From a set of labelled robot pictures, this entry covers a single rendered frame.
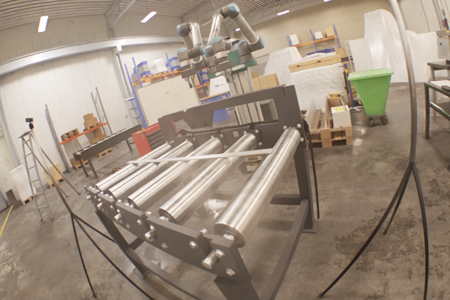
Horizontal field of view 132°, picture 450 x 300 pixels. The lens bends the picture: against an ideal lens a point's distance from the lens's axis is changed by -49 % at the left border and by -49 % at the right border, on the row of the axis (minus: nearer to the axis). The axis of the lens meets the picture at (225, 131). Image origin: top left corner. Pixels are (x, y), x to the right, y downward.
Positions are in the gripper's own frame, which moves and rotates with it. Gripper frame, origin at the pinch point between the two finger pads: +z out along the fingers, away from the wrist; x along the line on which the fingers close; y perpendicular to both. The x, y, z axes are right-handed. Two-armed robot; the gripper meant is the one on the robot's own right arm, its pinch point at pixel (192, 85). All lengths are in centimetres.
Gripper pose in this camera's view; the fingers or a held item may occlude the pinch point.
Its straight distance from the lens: 167.5
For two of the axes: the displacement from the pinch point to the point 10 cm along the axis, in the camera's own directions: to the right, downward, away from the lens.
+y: 5.1, -3.6, 7.8
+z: 3.0, 9.3, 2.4
